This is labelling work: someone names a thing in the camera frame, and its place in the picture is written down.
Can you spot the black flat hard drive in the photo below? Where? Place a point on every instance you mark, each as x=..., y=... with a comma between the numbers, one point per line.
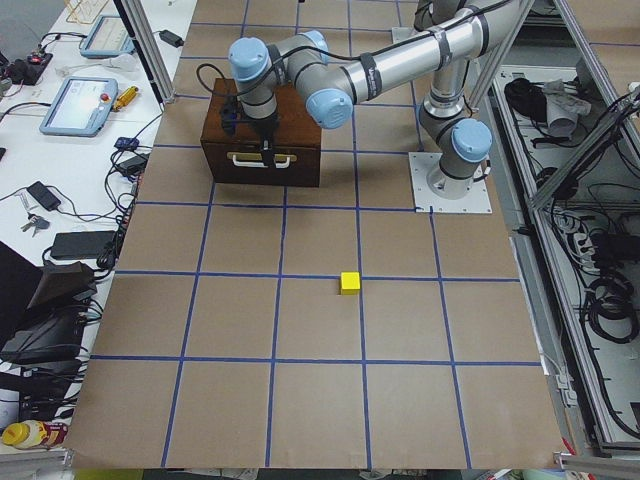
x=81, y=245

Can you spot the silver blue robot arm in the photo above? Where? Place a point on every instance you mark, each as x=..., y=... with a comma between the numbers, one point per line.
x=461, y=31

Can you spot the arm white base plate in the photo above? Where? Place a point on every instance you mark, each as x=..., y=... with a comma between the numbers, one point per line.
x=434, y=192

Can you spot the far teach pendant tablet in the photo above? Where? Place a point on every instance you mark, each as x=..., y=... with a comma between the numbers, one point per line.
x=107, y=38

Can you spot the bunch of keys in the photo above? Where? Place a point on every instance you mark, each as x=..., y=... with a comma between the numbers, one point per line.
x=35, y=224

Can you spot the black power adapter brick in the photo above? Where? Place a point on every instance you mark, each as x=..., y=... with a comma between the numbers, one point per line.
x=171, y=38

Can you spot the near teach pendant tablet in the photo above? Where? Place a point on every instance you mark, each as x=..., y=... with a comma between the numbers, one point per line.
x=81, y=107

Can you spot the small blue usb device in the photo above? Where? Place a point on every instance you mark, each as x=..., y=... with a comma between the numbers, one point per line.
x=126, y=144

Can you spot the aluminium frame post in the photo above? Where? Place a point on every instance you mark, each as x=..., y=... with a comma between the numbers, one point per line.
x=134, y=18

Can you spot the wooden drawer with white handle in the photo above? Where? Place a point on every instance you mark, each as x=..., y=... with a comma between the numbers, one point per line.
x=237, y=164

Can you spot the teach pendant tablet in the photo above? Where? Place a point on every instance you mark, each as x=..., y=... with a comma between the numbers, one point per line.
x=81, y=107
x=107, y=38

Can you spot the dark wooden drawer cabinet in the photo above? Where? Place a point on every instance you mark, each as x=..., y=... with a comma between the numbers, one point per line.
x=227, y=123

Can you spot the yellow cap bottle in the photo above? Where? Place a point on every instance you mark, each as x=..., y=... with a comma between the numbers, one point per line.
x=32, y=434

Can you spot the black smartphone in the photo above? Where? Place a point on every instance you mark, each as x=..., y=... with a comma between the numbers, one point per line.
x=44, y=196

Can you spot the yellow block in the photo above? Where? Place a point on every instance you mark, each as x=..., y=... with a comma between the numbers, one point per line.
x=350, y=283

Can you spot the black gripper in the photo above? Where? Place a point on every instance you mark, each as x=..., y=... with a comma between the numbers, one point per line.
x=264, y=128

